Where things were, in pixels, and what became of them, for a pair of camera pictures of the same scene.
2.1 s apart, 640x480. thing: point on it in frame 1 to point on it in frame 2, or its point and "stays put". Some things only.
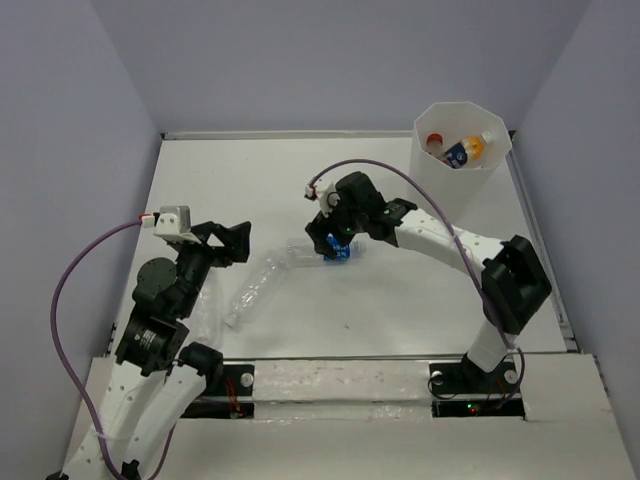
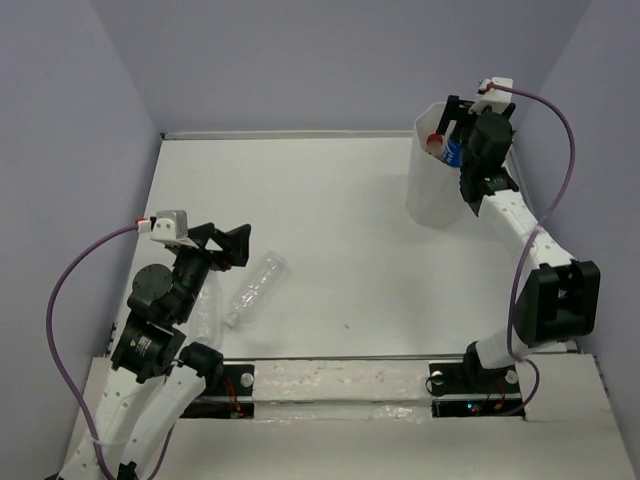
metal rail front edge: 373,358 stays put
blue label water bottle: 299,253 to 452,154
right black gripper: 319,228 to 457,109
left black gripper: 237,242 stays put
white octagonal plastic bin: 457,151 stays put
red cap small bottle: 434,145 stays put
